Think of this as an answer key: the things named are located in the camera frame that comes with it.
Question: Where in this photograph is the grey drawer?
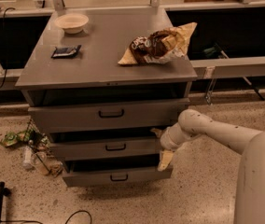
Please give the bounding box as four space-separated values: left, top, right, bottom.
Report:
63 166 173 187
29 98 189 133
49 136 163 161

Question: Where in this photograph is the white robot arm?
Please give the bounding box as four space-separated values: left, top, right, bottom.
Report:
151 109 265 224

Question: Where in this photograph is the grey drawer cabinet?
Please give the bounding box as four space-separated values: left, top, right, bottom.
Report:
15 7 199 185

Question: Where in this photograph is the grey bottom drawer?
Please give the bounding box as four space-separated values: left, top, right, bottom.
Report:
63 166 173 187

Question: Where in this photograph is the grey top drawer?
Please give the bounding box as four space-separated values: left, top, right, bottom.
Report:
29 98 189 133

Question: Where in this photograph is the brown yellow chip bag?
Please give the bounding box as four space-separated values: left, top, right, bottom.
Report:
118 22 197 65

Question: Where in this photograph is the clear plastic cup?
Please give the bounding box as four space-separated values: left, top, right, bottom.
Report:
31 152 49 175

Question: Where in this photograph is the dark blue snack packet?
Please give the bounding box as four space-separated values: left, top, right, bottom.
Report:
51 45 81 59

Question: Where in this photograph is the white plastic bottle on floor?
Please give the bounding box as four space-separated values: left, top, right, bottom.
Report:
22 146 33 171

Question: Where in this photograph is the beige paper bowl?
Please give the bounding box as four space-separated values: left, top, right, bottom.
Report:
54 14 89 35

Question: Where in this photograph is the green snack bag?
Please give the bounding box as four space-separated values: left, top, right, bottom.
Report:
0 130 34 147

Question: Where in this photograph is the grey metal rail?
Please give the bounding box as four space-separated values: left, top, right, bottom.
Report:
191 57 265 79

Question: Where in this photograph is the green object behind rail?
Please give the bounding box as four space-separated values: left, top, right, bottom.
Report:
203 47 220 59

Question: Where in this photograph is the black floor cable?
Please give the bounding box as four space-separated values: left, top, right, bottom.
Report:
0 209 93 224

